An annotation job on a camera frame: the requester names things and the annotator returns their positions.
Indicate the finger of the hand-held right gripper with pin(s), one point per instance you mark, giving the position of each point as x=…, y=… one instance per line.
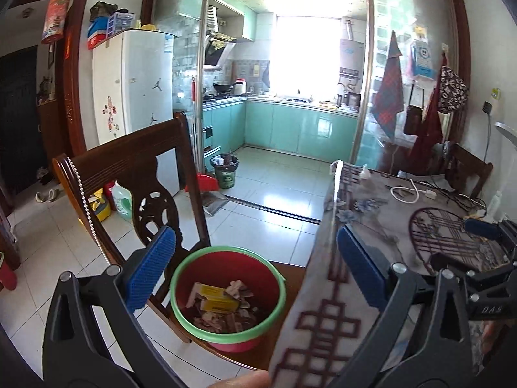
x=444, y=260
x=482, y=229

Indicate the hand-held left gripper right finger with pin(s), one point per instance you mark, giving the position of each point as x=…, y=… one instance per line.
x=361, y=266

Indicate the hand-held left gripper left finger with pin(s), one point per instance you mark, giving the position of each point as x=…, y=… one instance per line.
x=151, y=262

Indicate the yellow snack packet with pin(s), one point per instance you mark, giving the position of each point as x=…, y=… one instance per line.
x=220, y=306

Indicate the pinkish paper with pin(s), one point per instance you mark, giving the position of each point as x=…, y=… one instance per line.
x=214, y=321

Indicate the red bucket with green rim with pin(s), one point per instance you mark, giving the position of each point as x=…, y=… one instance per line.
x=262, y=279

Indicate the green trash bin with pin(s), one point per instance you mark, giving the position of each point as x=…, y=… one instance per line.
x=226, y=176

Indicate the person's right hand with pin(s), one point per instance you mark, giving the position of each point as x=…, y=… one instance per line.
x=496, y=335

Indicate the person's left hand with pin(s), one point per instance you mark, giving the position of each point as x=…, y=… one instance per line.
x=242, y=380

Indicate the white power strip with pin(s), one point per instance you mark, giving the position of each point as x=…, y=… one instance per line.
x=480, y=212

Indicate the white bottle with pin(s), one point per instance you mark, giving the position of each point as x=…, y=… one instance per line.
x=494, y=206

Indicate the white charger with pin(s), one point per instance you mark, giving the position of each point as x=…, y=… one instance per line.
x=429, y=194

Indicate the plain wooden chair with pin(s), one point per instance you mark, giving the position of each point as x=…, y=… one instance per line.
x=470, y=165

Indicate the green and white jug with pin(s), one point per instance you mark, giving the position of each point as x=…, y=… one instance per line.
x=122, y=202

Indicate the yellow toy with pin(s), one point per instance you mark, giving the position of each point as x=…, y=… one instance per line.
x=100, y=210

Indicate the red plastic bottle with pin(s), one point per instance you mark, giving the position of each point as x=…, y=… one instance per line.
x=109, y=194

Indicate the grey dustpan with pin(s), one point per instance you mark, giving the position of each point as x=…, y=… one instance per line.
x=214, y=202

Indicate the small white tissue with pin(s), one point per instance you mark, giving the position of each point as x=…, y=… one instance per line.
x=364, y=174

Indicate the red broom and dustpan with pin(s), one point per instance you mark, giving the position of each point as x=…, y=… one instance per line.
x=206, y=182

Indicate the white desk lamp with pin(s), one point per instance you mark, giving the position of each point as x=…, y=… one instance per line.
x=507, y=131

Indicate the dark red apron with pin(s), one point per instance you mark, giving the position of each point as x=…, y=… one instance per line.
x=428, y=133

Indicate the carved wooden chair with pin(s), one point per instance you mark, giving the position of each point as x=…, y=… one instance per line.
x=133, y=153

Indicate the white slipper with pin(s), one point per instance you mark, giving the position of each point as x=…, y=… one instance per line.
x=40, y=197
x=53, y=195

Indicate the black bag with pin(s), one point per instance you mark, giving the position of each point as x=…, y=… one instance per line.
x=412, y=121

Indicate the patterned bag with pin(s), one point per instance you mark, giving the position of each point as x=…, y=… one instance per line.
x=452, y=89

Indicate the red plastic stool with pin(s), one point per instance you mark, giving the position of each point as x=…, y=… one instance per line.
x=6, y=275

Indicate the teal kitchen base cabinets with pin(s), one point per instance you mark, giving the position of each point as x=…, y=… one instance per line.
x=282, y=123

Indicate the plaid towel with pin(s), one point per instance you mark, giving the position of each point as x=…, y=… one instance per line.
x=389, y=89

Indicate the white refrigerator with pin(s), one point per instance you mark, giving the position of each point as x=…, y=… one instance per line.
x=133, y=89

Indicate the blue hanging poster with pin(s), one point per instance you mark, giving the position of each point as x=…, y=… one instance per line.
x=422, y=60

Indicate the black wok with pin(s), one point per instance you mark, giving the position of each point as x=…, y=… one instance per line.
x=223, y=87

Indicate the yellow hanging ornament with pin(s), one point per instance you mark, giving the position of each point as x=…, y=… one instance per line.
x=420, y=32

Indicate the white water heater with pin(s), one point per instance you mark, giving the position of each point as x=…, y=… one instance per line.
x=350, y=58

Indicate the range hood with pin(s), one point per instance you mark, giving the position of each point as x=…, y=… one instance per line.
x=218, y=52

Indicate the blue and red box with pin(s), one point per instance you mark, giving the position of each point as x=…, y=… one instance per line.
x=97, y=36

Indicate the yellow plastic container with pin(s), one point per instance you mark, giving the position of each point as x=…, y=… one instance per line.
x=148, y=27

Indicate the plastic drawer box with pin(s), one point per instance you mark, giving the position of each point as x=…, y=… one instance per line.
x=121, y=22

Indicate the glass sliding door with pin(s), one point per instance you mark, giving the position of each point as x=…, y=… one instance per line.
x=379, y=8

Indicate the dark bag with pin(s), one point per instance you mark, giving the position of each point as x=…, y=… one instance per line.
x=103, y=8

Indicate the red hanging scroll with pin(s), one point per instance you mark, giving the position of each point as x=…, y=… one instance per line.
x=56, y=18

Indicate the yellow green wall plug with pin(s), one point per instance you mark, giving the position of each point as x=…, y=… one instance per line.
x=494, y=93

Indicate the silver vent duct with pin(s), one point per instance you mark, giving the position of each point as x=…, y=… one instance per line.
x=213, y=18

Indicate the teal wall cabinets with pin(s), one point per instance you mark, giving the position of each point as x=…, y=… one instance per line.
x=248, y=26

